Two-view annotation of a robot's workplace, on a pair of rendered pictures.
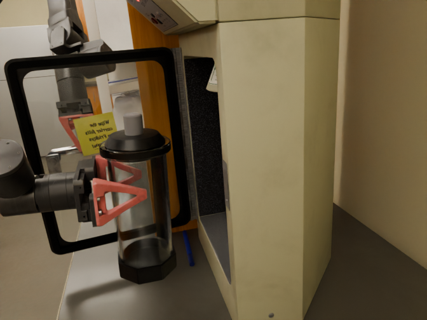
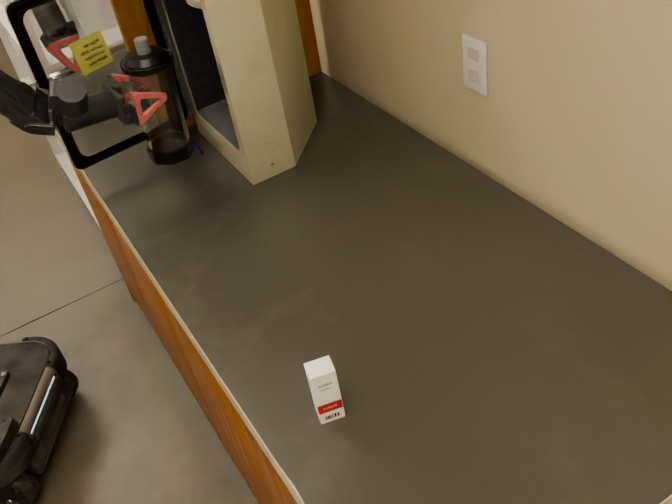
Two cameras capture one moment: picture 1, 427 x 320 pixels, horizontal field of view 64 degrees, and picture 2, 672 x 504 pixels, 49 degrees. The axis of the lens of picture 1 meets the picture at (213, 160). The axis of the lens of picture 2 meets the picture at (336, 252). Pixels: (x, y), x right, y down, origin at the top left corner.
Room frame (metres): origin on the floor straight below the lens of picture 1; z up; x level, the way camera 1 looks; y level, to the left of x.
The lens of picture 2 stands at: (-0.96, 0.12, 1.84)
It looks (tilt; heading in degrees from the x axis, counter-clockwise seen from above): 39 degrees down; 348
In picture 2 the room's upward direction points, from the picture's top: 11 degrees counter-clockwise
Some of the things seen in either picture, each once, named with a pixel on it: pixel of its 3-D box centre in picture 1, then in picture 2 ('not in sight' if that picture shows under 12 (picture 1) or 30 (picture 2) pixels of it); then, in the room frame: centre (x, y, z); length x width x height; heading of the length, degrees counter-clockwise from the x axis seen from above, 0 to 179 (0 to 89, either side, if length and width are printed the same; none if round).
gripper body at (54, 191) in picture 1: (65, 190); (104, 106); (0.49, 0.23, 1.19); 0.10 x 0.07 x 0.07; 14
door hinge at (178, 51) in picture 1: (186, 141); (169, 42); (0.73, 0.06, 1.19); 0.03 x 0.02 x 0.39; 13
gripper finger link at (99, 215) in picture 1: (114, 193); (142, 100); (0.48, 0.15, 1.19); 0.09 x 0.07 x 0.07; 104
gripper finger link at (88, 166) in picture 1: (114, 178); (131, 90); (0.54, 0.17, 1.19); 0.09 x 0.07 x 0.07; 104
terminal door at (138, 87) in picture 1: (110, 153); (106, 68); (0.68, 0.21, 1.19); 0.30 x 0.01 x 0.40; 109
